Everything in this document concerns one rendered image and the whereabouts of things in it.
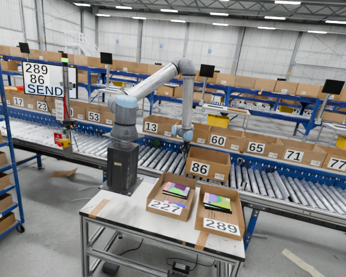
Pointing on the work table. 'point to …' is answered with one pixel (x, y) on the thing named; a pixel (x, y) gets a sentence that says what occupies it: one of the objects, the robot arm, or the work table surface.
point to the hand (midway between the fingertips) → (184, 158)
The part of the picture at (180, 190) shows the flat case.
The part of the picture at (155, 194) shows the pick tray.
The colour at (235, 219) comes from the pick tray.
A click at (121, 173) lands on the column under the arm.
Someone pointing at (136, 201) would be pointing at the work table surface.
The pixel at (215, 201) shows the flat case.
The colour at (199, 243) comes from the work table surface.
